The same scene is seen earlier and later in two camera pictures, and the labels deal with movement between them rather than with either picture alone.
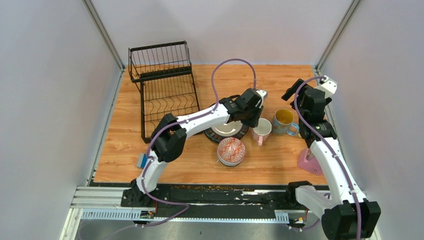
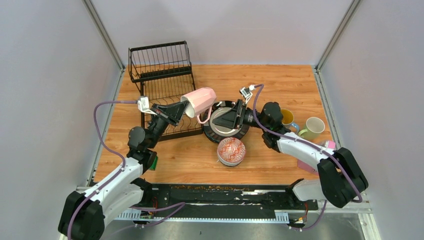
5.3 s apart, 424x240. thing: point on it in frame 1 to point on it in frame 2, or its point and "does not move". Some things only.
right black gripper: (291, 91) to (229, 119)
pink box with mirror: (307, 161) does not move
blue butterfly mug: (283, 123) does not move
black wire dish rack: (167, 83) does not move
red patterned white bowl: (231, 151) does not move
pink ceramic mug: (261, 133) to (200, 103)
